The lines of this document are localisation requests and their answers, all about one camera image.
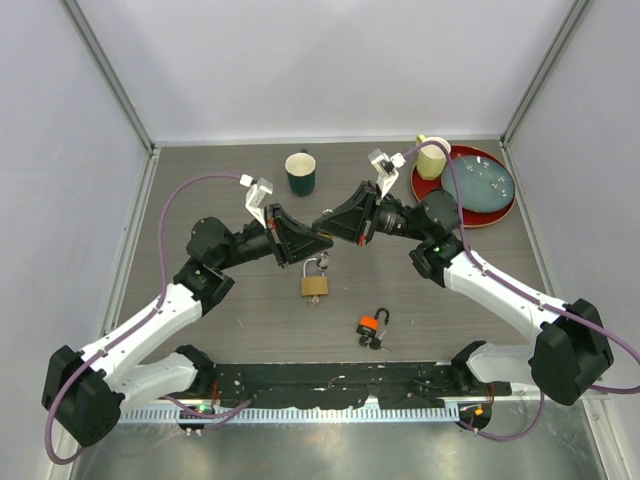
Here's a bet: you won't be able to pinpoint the large brass padlock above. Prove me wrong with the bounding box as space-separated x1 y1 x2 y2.
301 257 329 297

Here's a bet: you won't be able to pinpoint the keys with panda keychain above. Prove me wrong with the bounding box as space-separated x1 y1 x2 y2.
316 251 330 275

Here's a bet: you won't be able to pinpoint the white slotted cable duct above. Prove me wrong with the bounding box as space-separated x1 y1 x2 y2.
119 402 460 425

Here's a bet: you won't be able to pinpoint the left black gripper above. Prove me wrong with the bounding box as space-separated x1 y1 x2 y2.
217 203 332 271

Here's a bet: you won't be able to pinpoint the yellow mug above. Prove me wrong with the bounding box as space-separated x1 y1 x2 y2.
416 135 451 180

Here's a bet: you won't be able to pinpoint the dark green mug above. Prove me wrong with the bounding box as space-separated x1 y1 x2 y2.
284 149 316 197

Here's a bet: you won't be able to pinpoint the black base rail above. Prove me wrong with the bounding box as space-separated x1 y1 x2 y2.
205 362 512 410

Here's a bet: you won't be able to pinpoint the black-headed keys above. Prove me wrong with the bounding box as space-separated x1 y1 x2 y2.
358 331 389 352

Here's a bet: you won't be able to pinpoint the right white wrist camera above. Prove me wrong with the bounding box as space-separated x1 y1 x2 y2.
368 149 406 198

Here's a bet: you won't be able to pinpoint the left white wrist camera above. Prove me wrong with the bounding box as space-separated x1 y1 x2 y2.
239 174 273 227

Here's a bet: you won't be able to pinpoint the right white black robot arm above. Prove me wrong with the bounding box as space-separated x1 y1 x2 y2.
313 182 613 406

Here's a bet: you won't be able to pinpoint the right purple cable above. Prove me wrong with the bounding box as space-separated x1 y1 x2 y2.
402 140 640 442

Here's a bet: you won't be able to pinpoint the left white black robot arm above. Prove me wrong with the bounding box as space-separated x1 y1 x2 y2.
42 204 333 447

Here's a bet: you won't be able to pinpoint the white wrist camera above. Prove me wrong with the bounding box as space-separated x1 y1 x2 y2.
239 174 273 227
368 149 406 198

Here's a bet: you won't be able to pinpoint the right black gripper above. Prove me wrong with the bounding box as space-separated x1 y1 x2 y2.
313 181 430 247

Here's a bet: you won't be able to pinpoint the orange black padlock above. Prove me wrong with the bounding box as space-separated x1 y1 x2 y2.
356 307 390 338

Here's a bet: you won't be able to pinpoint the red round tray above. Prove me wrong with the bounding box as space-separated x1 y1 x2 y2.
410 144 517 229

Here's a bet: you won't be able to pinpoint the blue ceramic plate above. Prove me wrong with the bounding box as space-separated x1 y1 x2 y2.
440 155 515 213

